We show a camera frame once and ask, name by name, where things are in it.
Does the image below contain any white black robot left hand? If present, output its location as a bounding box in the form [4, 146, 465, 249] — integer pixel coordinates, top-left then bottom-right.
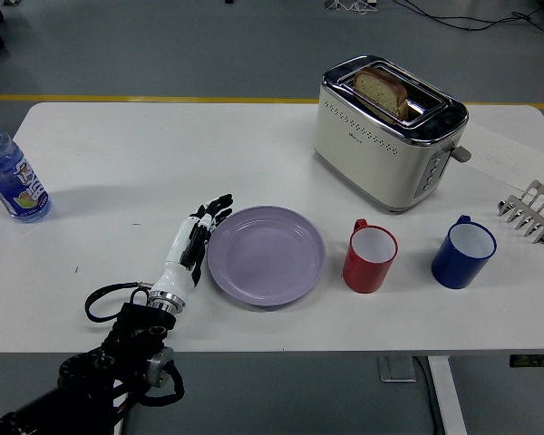
[148, 193, 235, 303]

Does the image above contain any lilac round plate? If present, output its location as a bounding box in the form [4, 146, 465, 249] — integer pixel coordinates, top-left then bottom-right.
[207, 206, 327, 308]

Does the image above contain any red enamel mug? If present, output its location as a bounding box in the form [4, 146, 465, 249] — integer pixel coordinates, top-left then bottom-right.
[342, 218, 400, 295]

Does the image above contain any clear blue-label drink bottle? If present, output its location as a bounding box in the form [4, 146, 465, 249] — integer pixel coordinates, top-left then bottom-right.
[0, 112, 53, 223]

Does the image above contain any cream chrome toaster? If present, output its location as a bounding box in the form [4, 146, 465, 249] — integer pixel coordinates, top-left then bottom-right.
[312, 54, 472, 215]

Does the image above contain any grey box under table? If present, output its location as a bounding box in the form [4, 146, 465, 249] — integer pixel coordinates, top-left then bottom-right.
[376, 356, 418, 383]

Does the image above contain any brown bread slice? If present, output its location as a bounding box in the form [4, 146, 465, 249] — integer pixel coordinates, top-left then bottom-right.
[354, 67, 410, 122]

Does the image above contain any blue enamel mug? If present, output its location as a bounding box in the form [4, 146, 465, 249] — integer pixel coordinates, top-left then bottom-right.
[431, 215, 498, 290]

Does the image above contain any white table leg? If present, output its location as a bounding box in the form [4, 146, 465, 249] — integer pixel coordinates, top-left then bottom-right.
[425, 355, 468, 435]

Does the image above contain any white floor stand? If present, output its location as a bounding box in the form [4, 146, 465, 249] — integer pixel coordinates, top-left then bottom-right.
[324, 0, 377, 15]

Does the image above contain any white paper sheet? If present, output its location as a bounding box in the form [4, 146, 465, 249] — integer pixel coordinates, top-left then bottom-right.
[461, 122, 544, 190]

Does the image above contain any silver metal toast rack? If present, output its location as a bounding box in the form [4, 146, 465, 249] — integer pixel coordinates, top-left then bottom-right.
[497, 179, 544, 247]

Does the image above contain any black table control panel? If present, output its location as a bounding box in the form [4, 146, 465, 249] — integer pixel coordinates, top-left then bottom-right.
[509, 354, 544, 369]

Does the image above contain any black cable under table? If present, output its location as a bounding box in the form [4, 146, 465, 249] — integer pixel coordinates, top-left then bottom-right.
[412, 356, 446, 435]

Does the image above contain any black floor cable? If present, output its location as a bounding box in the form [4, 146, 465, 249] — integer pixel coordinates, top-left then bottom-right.
[392, 0, 544, 34]

